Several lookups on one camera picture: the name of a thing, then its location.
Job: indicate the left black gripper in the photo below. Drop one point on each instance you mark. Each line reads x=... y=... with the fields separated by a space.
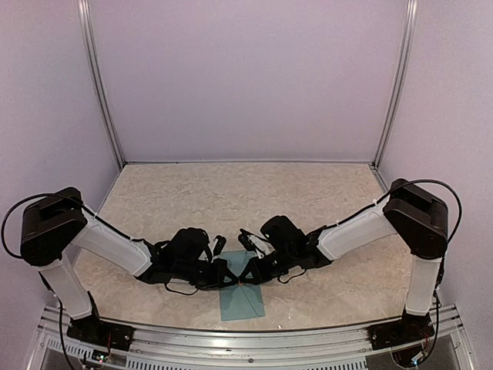
x=220 y=269

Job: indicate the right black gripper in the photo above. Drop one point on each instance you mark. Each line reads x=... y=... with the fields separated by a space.
x=260 y=276

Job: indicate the teal paper envelope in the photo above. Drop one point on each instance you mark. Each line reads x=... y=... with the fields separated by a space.
x=240 y=302

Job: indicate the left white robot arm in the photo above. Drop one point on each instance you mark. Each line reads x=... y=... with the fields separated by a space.
x=54 y=224

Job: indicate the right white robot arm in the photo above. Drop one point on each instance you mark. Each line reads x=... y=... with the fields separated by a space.
x=415 y=220

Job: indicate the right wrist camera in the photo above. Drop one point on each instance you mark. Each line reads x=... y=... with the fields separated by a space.
x=254 y=243

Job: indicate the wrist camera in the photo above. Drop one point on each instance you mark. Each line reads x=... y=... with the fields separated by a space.
x=254 y=243
x=219 y=243

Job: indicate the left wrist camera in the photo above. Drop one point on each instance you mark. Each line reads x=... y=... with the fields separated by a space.
x=219 y=243

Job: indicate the front aluminium rail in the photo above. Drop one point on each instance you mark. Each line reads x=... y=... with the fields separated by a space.
x=340 y=347

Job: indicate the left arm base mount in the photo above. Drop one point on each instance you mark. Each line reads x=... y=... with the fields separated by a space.
x=93 y=330

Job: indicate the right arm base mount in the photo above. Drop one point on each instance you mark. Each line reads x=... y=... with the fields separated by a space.
x=406 y=329

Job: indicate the right aluminium frame post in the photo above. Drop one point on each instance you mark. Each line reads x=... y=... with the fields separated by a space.
x=398 y=83

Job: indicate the aluminium frame post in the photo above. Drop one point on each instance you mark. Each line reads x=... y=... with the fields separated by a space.
x=398 y=83
x=89 y=41

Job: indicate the left aluminium frame post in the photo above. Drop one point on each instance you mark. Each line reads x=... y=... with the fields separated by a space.
x=89 y=41

